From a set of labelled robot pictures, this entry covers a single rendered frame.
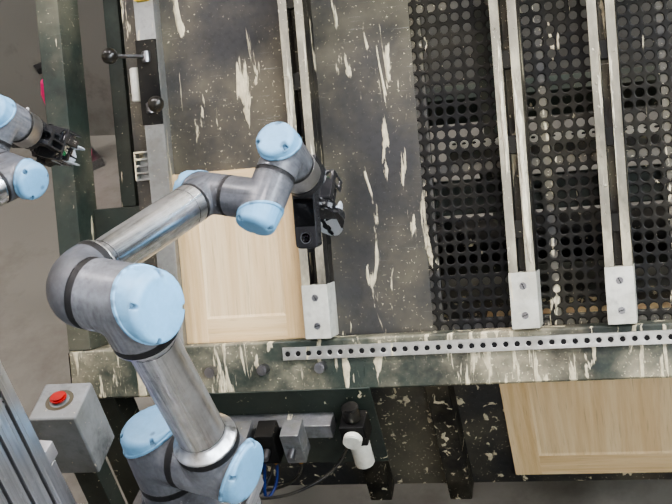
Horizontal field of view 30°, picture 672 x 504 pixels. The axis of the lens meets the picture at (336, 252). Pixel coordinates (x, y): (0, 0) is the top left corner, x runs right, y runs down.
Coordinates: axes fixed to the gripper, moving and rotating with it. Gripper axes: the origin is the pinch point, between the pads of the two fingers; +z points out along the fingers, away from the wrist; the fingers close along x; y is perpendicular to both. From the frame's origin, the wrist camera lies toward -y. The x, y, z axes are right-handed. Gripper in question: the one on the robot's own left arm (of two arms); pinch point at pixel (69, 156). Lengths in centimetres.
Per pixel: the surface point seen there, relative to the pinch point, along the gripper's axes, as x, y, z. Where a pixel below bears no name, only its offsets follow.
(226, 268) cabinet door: -12.3, 30.6, 31.2
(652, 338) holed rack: -2, 129, 37
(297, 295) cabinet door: -14, 49, 34
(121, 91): 22.4, -7.4, 23.5
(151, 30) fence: 35.7, 2.6, 11.7
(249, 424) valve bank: -46, 46, 36
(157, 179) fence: 3.1, 10.8, 21.8
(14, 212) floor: 5, -169, 225
